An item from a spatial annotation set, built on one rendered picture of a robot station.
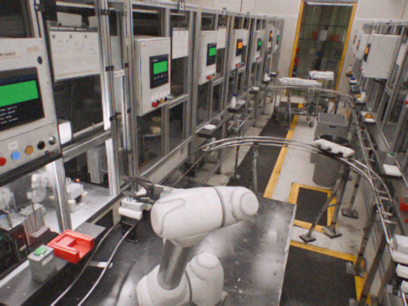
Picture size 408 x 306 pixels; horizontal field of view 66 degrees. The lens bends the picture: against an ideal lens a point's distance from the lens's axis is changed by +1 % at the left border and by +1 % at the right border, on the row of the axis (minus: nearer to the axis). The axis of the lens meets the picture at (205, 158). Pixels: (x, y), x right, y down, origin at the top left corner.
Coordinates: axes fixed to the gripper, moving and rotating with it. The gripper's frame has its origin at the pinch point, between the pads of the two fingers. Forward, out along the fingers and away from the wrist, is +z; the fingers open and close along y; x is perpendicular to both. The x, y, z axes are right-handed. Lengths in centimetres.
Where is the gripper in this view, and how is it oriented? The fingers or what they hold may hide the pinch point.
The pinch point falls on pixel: (127, 186)
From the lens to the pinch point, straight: 167.5
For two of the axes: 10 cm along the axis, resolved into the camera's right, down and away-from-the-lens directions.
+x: -3.4, 3.6, -8.7
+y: 0.6, -9.1, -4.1
